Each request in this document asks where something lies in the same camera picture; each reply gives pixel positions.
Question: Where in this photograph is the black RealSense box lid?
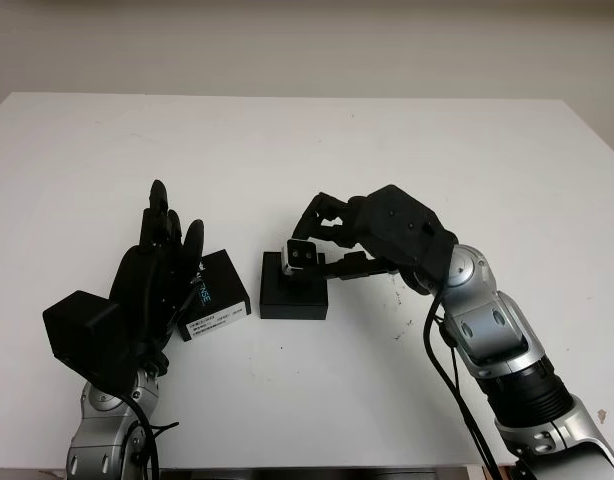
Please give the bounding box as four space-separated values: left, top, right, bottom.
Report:
179 249 253 344

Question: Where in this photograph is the dark robot torso edge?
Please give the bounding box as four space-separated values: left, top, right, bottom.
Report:
159 467 468 480

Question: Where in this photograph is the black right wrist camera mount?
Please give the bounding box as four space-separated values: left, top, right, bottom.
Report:
356 183 461 282

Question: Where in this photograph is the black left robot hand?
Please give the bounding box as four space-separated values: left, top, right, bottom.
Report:
106 179 206 374

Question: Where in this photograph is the small silver depth camera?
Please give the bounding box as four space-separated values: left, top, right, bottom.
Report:
278 239 320 278

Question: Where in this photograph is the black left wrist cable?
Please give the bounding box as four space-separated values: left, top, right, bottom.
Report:
115 393 181 480

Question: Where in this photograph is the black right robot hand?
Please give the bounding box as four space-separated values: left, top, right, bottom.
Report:
290 192 439 299

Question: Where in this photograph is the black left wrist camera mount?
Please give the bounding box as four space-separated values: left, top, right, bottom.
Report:
41 289 139 397

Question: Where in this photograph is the black camera box base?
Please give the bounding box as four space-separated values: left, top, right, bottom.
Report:
256 251 331 322

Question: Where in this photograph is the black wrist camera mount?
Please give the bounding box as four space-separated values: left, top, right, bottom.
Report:
41 289 139 397
356 183 461 282

